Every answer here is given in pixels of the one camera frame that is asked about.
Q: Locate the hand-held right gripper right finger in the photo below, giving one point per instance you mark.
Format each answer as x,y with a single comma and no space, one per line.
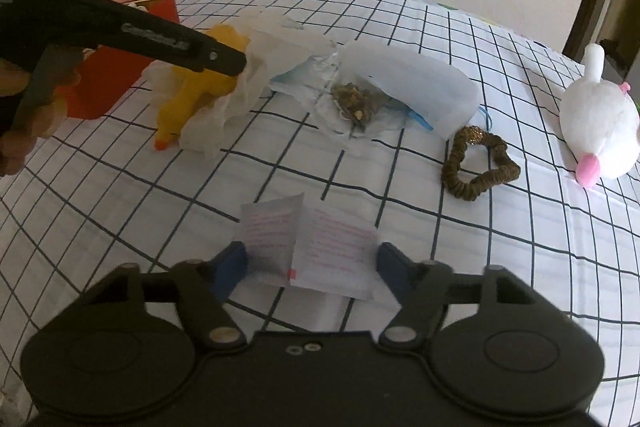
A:
394,268

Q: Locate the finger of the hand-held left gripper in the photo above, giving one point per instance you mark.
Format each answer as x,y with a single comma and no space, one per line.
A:
220,54

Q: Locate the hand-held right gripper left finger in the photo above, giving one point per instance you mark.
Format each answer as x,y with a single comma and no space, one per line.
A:
233,266

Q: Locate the yellow rubber chicken toy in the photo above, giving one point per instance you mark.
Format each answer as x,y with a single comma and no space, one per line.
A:
192,94

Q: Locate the translucent white plastic bag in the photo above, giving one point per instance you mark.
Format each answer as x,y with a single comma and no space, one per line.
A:
280,52

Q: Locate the white paper leaflet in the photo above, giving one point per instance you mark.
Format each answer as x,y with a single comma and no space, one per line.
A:
332,252

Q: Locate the clear plastic wrapper bag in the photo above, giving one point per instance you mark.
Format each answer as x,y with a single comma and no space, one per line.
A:
305,79

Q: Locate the labubu diaper pack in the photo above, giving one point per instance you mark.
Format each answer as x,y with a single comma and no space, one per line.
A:
415,77

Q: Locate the person's left hand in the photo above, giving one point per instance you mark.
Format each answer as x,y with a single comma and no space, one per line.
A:
15,152

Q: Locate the red box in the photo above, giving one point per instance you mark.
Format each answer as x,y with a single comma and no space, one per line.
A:
112,77

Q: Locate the brown fabric scrunchie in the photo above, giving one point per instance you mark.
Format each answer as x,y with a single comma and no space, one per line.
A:
452,172

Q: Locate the brown dried herb sachet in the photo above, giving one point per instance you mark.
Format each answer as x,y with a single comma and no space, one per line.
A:
360,101

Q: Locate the white and pink plush toy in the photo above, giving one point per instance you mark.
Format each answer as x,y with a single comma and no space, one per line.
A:
600,122

